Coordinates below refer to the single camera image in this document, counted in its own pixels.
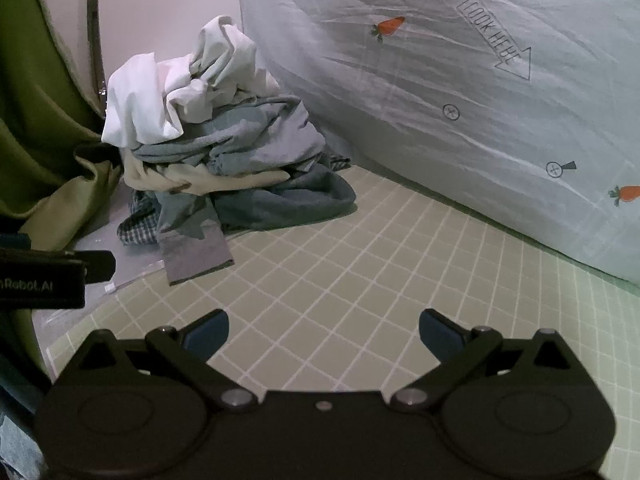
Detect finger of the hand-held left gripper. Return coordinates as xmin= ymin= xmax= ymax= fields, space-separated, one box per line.
xmin=0 ymin=247 xmax=117 ymax=284

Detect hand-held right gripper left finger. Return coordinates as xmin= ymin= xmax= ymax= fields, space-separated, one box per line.
xmin=75 ymin=309 xmax=263 ymax=413

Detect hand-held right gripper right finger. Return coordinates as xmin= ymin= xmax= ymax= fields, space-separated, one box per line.
xmin=390 ymin=308 xmax=583 ymax=413

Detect white garment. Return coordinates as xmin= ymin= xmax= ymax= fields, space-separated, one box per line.
xmin=101 ymin=15 xmax=282 ymax=150

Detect grey sheet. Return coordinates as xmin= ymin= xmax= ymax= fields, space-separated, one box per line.
xmin=31 ymin=180 xmax=167 ymax=357

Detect checked garment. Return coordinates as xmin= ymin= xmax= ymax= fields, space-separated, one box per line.
xmin=117 ymin=191 xmax=167 ymax=247

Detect grey pants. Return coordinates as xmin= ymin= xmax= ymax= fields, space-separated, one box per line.
xmin=154 ymin=190 xmax=236 ymax=286

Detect green checked bed sheet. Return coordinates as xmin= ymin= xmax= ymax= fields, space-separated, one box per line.
xmin=46 ymin=164 xmax=640 ymax=480

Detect cream garment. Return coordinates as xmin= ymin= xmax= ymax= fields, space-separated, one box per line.
xmin=122 ymin=152 xmax=292 ymax=197

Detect dark grey-blue garment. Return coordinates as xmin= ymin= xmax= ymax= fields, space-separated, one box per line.
xmin=214 ymin=156 xmax=357 ymax=234

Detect green curtain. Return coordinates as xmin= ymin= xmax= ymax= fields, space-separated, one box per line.
xmin=0 ymin=0 xmax=124 ymax=381

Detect light blue carrot-print quilt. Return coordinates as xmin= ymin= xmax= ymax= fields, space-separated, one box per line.
xmin=235 ymin=0 xmax=640 ymax=289

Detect blue-grey garment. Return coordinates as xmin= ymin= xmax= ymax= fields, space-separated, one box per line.
xmin=131 ymin=95 xmax=327 ymax=179

